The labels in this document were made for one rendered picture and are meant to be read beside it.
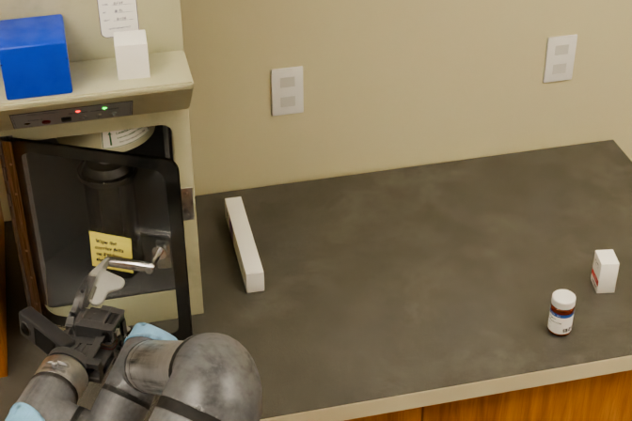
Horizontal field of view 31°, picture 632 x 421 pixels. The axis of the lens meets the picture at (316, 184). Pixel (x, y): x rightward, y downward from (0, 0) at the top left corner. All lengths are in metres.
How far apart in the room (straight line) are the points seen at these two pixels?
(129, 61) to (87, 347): 0.44
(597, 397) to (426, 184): 0.63
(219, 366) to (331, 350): 0.86
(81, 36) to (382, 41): 0.82
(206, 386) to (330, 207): 1.27
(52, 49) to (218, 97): 0.76
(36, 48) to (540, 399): 1.13
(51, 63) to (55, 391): 0.49
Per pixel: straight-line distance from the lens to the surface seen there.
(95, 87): 1.84
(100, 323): 1.80
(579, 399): 2.30
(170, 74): 1.86
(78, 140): 2.04
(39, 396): 1.70
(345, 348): 2.17
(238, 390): 1.30
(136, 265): 1.95
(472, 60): 2.60
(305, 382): 2.10
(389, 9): 2.48
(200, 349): 1.34
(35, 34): 1.82
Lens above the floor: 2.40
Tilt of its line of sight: 34 degrees down
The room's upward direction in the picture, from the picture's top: straight up
